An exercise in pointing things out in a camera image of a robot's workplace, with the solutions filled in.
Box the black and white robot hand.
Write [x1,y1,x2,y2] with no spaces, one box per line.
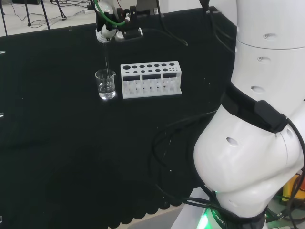
[95,25,118,44]

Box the clear glass rod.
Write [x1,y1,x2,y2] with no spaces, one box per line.
[102,41,113,89]

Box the small clear glass beaker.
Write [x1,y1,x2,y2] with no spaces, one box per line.
[94,68,117,101]

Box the white test tube rack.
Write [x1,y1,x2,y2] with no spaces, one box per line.
[120,60,183,100]

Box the black tripod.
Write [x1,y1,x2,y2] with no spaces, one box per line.
[23,0,51,31]
[49,0,69,21]
[0,0,8,37]

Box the black cloth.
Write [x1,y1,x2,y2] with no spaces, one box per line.
[0,7,239,229]

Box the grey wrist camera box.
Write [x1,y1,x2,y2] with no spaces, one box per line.
[115,27,144,42]

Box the green cable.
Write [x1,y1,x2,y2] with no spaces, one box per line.
[93,0,127,28]

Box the black camera bracket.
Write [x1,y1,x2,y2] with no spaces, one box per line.
[116,5,144,40]

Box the black cable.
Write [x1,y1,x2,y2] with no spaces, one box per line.
[155,0,189,47]
[149,108,239,215]
[199,0,237,57]

